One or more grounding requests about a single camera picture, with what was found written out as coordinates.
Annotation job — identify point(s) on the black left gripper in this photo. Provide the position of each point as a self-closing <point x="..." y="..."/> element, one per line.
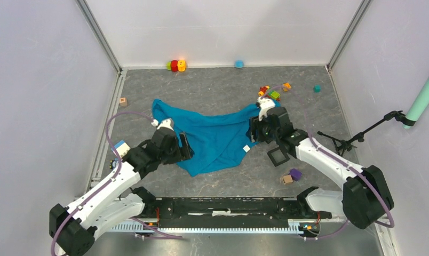
<point x="187" y="152"/>

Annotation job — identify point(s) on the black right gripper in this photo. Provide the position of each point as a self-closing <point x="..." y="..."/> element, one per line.
<point x="251" y="133"/>

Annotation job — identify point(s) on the blue garment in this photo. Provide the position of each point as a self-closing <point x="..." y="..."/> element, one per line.
<point x="218" y="142"/>

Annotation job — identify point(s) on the black square display box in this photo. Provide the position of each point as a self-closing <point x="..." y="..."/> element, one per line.
<point x="278" y="156"/>

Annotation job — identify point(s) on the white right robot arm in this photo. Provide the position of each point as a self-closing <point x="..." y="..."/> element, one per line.
<point x="364" y="197"/>

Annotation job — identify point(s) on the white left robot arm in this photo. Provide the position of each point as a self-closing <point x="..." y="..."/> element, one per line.
<point x="74" y="228"/>

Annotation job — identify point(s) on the colourful toy brick car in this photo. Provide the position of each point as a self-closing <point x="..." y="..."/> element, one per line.
<point x="267" y="92"/>

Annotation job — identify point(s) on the wooden cube near purple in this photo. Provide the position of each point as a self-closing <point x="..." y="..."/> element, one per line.
<point x="287" y="179"/>

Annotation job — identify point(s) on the purple toy block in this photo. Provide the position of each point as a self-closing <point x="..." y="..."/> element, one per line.
<point x="295" y="174"/>

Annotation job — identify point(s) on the orange toy brick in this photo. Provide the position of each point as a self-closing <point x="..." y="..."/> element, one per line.
<point x="286" y="87"/>

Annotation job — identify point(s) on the white blue toy block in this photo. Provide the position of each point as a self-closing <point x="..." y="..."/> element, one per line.
<point x="122" y="148"/>

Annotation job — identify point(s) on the small blue dome toy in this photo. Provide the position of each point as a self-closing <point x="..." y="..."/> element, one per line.
<point x="239" y="64"/>

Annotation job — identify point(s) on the teal small cube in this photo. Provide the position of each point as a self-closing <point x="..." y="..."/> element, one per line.
<point x="317" y="89"/>

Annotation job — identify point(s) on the wooden cube left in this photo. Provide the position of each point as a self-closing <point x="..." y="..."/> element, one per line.
<point x="123" y="101"/>

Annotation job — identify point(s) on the black mini tripod stand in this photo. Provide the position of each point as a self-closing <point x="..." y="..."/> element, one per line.
<point x="342" y="146"/>

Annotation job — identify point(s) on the red orange green toy stack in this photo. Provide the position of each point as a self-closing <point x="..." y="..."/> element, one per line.
<point x="176" y="65"/>

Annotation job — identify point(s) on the mint green tube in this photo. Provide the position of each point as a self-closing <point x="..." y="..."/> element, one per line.
<point x="418" y="107"/>

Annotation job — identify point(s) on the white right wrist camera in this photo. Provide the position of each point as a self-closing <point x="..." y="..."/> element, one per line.
<point x="265" y="104"/>

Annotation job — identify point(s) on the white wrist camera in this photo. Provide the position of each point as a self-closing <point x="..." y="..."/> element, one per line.
<point x="265" y="104"/>
<point x="164" y="124"/>

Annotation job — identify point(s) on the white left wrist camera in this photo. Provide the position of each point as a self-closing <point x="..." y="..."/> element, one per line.
<point x="164" y="124"/>

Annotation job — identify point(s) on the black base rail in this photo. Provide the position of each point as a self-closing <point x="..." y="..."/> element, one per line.
<point x="225" y="212"/>

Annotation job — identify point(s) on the white cable comb strip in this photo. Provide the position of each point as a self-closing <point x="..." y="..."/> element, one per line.
<point x="130" y="226"/>

